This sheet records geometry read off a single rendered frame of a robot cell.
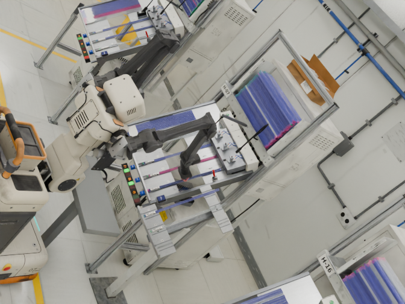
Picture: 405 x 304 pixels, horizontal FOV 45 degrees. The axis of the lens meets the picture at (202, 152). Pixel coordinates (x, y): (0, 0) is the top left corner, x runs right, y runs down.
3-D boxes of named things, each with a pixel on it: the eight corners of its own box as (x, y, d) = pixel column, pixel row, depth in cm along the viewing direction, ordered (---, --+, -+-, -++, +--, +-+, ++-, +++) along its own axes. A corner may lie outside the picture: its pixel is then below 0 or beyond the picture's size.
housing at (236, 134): (246, 177, 332) (248, 164, 321) (218, 125, 360) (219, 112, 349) (257, 174, 334) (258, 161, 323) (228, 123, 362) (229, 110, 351)
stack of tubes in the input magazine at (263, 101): (265, 148, 317) (296, 120, 306) (234, 95, 346) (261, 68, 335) (276, 152, 326) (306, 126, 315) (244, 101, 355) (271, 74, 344)
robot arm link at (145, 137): (135, 134, 246) (139, 143, 244) (153, 128, 250) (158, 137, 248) (132, 143, 254) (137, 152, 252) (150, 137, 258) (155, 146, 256)
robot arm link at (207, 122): (214, 106, 265) (223, 122, 262) (208, 119, 277) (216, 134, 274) (137, 131, 248) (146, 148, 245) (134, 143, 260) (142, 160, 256)
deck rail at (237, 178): (150, 209, 315) (150, 203, 310) (149, 206, 316) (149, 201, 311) (252, 177, 331) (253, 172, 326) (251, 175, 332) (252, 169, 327)
